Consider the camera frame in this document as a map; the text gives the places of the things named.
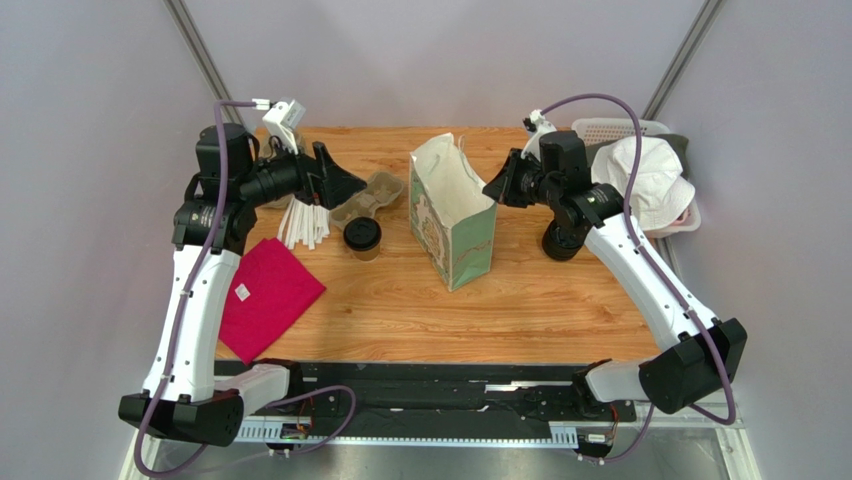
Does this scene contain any green white paper bag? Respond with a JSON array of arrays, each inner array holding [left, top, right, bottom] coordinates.
[[408, 133, 497, 291]]

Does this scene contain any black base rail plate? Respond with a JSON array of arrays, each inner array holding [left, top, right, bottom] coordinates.
[[212, 359, 707, 441]]

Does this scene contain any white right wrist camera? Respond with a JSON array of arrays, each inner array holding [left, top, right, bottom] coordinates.
[[521, 109, 557, 161]]

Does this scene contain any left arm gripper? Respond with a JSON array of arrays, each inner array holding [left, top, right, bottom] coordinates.
[[238, 132, 367, 210]]

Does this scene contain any single pulp cup carrier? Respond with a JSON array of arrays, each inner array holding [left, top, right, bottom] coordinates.
[[330, 171, 406, 230]]

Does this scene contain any white bucket hat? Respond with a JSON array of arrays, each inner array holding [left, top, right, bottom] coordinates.
[[591, 136, 695, 231]]

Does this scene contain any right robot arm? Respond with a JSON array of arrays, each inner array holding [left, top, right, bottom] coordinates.
[[482, 131, 748, 414]]

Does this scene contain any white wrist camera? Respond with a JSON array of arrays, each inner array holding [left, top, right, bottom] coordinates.
[[521, 109, 557, 161], [252, 97, 306, 154]]

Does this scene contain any red folded cloth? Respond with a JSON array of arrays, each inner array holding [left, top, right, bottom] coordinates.
[[219, 239, 326, 365]]

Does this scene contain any black cup lid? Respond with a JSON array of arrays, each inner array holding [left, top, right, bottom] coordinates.
[[343, 217, 382, 248]]

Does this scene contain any white paper straws bundle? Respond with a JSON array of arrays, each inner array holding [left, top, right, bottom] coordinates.
[[276, 196, 331, 250]]

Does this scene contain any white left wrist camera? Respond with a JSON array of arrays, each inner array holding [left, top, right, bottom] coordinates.
[[252, 97, 306, 154]]

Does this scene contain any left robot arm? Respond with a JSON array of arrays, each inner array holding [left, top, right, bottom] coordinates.
[[118, 123, 367, 447]]

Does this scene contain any white plastic basket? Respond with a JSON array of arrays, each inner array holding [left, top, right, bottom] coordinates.
[[572, 118, 701, 238]]

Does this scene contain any dark green cloth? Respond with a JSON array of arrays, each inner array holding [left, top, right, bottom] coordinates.
[[658, 133, 689, 171]]

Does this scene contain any stack of pulp cup carriers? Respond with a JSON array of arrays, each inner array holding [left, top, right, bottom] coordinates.
[[256, 130, 306, 210]]

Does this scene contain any brown paper coffee cup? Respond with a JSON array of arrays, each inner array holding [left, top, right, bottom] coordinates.
[[348, 244, 381, 262]]

